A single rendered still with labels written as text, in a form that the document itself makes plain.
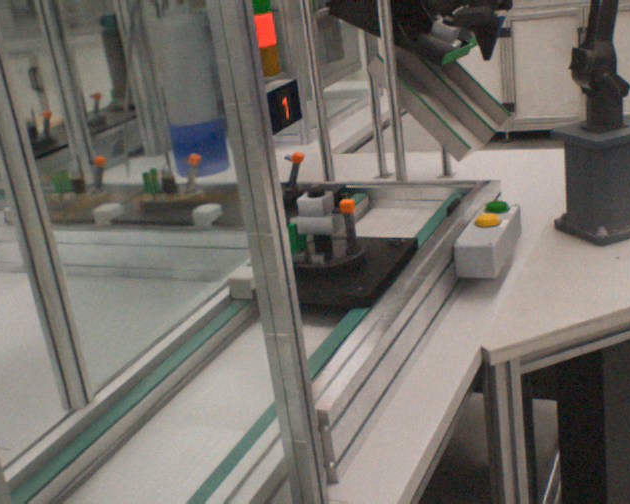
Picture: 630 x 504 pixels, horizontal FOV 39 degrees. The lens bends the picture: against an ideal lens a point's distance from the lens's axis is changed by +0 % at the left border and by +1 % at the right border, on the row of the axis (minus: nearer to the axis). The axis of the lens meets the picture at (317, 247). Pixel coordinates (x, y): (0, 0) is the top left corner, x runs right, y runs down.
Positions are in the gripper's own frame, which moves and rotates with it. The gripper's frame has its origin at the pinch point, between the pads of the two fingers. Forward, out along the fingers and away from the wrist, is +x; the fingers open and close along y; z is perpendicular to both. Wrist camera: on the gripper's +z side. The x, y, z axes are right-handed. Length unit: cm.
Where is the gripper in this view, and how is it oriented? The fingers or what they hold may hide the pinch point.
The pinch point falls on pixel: (485, 40)
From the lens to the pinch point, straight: 163.2
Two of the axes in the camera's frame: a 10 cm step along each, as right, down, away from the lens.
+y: -4.0, 3.7, -8.4
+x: 1.3, 9.3, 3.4
